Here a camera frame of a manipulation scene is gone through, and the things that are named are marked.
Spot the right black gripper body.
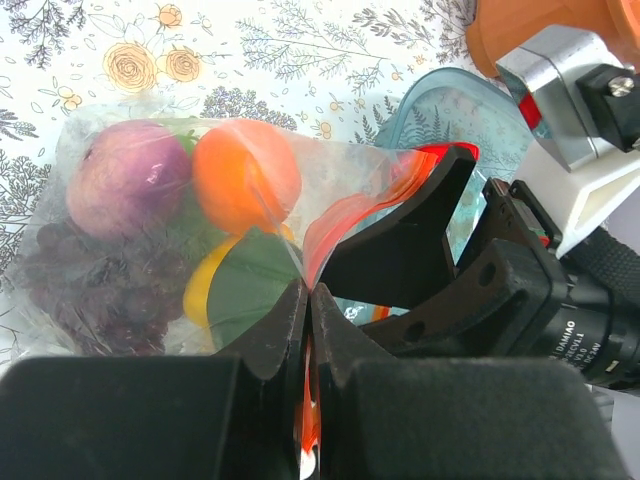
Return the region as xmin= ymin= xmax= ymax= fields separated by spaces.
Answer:
xmin=483 ymin=179 xmax=639 ymax=390

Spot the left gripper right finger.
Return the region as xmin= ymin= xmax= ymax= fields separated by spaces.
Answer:
xmin=309 ymin=285 xmax=627 ymax=479

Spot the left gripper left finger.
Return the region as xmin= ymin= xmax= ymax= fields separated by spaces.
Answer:
xmin=1 ymin=281 xmax=308 ymax=479

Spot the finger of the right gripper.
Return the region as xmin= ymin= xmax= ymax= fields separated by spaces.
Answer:
xmin=361 ymin=239 xmax=544 ymax=356
xmin=320 ymin=144 xmax=476 ymax=309

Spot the yellow bell pepper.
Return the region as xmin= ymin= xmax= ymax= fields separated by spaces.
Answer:
xmin=182 ymin=224 xmax=296 ymax=329

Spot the green lime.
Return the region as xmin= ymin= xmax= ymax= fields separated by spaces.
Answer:
xmin=206 ymin=229 xmax=299 ymax=351

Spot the red grape bunch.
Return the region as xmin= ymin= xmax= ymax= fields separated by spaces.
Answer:
xmin=19 ymin=219 xmax=192 ymax=356

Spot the orange fruit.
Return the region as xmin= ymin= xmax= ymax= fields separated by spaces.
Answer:
xmin=192 ymin=119 xmax=302 ymax=235

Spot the clear zip top bag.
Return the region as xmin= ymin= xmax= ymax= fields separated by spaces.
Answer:
xmin=0 ymin=97 xmax=441 ymax=480

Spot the purple onion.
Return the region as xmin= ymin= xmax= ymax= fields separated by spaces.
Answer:
xmin=66 ymin=119 xmax=191 ymax=240

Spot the blue transparent plastic tray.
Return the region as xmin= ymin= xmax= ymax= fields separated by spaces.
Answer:
xmin=344 ymin=67 xmax=534 ymax=321

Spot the floral tablecloth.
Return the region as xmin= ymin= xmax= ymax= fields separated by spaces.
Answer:
xmin=0 ymin=0 xmax=481 ymax=371

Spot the orange plastic basin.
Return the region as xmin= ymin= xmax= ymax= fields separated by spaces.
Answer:
xmin=464 ymin=0 xmax=640 ymax=79

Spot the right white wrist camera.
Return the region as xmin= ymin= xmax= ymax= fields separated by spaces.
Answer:
xmin=496 ymin=25 xmax=639 ymax=257

